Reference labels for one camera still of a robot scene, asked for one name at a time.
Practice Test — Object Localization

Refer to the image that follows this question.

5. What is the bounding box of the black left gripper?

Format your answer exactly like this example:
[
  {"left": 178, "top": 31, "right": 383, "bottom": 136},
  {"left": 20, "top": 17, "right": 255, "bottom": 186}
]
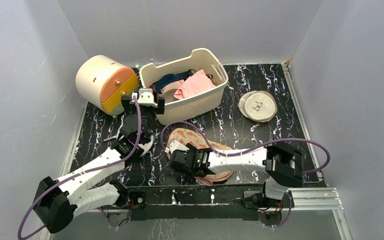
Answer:
[{"left": 123, "top": 93, "right": 164, "bottom": 144}]

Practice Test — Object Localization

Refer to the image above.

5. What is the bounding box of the floral mesh laundry bag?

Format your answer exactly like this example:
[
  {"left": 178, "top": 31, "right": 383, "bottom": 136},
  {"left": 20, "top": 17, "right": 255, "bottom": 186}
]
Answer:
[{"left": 168, "top": 128, "right": 234, "bottom": 186}]

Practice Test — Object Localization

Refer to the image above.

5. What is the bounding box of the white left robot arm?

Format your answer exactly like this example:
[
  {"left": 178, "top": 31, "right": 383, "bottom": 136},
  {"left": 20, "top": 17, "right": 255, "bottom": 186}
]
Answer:
[{"left": 32, "top": 91, "right": 165, "bottom": 234}]

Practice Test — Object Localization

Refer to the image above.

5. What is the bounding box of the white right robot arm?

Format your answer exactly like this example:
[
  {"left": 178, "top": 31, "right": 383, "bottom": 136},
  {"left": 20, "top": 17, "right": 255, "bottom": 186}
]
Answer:
[{"left": 168, "top": 140, "right": 304, "bottom": 211}]

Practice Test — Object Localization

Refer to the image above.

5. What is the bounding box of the navy blue bra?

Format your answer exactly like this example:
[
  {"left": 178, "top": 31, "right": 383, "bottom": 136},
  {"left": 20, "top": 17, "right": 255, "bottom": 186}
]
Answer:
[{"left": 152, "top": 69, "right": 197, "bottom": 94}]

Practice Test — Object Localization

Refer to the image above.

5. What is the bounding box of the white mesh laundry bag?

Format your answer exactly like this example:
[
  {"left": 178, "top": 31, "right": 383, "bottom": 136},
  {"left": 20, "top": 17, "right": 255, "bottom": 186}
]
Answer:
[{"left": 138, "top": 134, "right": 155, "bottom": 157}]

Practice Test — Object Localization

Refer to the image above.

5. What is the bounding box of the cream perforated laundry basket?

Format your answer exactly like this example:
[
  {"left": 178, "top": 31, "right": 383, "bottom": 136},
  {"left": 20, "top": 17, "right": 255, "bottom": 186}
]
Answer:
[{"left": 139, "top": 48, "right": 229, "bottom": 125}]

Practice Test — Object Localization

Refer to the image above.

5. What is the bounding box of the round white embroidered laundry bag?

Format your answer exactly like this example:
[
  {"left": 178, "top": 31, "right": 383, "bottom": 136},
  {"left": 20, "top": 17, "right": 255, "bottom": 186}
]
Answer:
[{"left": 238, "top": 90, "right": 278, "bottom": 123}]

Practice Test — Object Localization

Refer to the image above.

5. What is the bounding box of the white cylindrical drawer cabinet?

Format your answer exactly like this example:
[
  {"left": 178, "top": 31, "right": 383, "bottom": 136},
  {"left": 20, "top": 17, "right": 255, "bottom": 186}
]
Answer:
[{"left": 75, "top": 55, "right": 139, "bottom": 116}]

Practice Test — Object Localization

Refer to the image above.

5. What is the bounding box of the pink garment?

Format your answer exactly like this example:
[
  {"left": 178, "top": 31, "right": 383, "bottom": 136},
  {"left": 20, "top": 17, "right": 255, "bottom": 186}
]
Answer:
[{"left": 174, "top": 69, "right": 216, "bottom": 100}]

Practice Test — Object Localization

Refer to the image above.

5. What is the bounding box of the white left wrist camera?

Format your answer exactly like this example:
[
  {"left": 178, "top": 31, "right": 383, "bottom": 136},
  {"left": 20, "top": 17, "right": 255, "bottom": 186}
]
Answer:
[{"left": 137, "top": 87, "right": 155, "bottom": 107}]

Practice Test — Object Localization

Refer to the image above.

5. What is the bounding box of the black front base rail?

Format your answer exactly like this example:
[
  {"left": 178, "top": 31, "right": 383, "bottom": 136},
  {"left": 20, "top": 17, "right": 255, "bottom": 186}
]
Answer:
[{"left": 128, "top": 184, "right": 279, "bottom": 221}]

